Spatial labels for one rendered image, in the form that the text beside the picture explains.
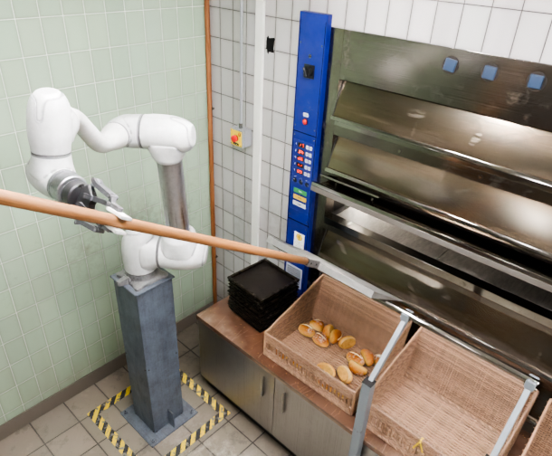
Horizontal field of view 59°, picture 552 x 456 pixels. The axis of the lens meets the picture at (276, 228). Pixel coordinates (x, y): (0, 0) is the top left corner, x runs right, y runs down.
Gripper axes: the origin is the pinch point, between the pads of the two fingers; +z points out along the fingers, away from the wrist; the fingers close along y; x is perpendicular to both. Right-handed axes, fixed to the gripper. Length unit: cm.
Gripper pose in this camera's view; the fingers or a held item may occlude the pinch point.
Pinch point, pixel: (116, 221)
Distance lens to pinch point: 123.0
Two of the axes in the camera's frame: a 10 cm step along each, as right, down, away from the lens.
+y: -4.0, 9.1, 0.9
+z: 7.4, 3.8, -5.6
